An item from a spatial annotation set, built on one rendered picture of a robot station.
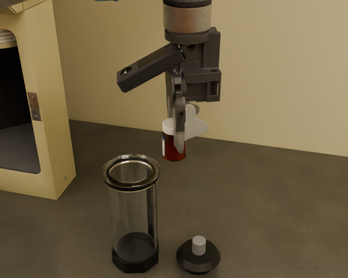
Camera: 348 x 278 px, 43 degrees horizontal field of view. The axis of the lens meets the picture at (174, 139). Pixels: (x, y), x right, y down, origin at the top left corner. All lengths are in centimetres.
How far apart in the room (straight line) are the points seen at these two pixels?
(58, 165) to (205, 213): 38
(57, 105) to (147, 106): 41
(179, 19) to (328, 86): 70
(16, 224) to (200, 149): 55
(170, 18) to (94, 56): 74
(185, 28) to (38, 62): 41
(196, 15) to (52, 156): 56
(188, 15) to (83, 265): 56
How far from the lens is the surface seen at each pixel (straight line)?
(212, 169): 123
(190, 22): 68
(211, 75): 72
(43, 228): 108
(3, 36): 104
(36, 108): 102
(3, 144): 128
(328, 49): 126
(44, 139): 106
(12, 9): 92
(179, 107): 71
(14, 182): 119
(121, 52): 137
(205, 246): 92
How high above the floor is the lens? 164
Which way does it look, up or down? 31 degrees down
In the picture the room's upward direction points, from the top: straight up
